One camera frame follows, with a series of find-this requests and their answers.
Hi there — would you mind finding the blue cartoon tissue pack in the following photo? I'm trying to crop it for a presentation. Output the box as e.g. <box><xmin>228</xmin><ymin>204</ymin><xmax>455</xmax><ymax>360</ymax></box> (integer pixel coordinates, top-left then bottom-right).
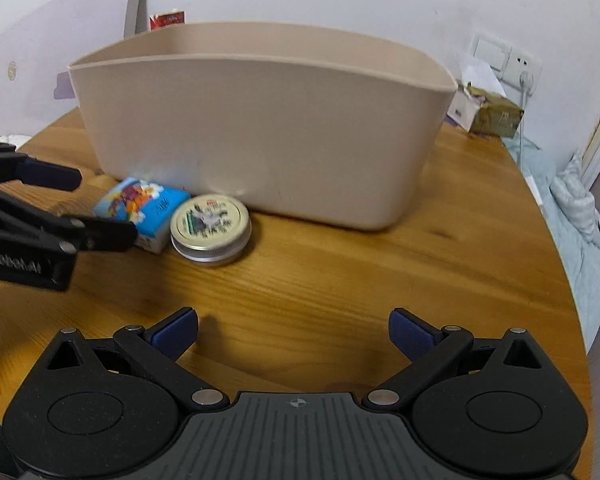
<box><xmin>93</xmin><ymin>177</ymin><xmax>192</xmax><ymax>254</ymax></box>

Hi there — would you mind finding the light blue bedding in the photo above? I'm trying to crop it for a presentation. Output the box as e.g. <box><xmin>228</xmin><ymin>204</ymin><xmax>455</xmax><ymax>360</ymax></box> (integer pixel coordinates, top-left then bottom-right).
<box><xmin>504</xmin><ymin>136</ymin><xmax>600</xmax><ymax>350</ymax></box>

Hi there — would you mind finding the beige plastic storage bin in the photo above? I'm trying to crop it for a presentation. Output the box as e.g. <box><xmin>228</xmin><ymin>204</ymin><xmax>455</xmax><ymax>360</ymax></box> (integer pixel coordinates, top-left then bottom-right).
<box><xmin>68</xmin><ymin>22</ymin><xmax>457</xmax><ymax>231</ymax></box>

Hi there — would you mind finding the white purple flat board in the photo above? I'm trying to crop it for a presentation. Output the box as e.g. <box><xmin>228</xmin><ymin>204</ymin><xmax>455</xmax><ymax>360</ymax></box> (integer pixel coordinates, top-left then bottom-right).
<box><xmin>0</xmin><ymin>0</ymin><xmax>140</xmax><ymax>138</ymax></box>

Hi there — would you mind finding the red white milk carton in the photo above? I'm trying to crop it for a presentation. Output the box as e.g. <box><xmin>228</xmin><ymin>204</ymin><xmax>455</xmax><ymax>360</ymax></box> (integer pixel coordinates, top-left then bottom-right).
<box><xmin>149</xmin><ymin>10</ymin><xmax>186</xmax><ymax>30</ymax></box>

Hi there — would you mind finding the white paper box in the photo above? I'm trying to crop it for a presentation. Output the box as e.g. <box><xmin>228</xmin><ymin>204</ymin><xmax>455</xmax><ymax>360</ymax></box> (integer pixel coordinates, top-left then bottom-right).
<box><xmin>446</xmin><ymin>87</ymin><xmax>482</xmax><ymax>132</ymax></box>

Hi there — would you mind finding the round metal tin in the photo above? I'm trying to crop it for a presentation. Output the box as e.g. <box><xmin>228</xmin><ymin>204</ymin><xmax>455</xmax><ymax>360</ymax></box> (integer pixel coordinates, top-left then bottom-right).
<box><xmin>170</xmin><ymin>194</ymin><xmax>252</xmax><ymax>266</ymax></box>

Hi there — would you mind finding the olive gold packet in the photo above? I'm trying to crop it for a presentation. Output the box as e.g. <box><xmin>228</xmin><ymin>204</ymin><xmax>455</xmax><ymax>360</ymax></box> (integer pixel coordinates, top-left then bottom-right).
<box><xmin>466</xmin><ymin>84</ymin><xmax>524</xmax><ymax>138</ymax></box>

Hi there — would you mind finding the wall switch and socket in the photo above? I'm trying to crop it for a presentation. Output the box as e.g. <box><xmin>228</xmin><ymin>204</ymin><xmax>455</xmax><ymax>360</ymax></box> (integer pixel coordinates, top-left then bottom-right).
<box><xmin>470</xmin><ymin>32</ymin><xmax>542</xmax><ymax>96</ymax></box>

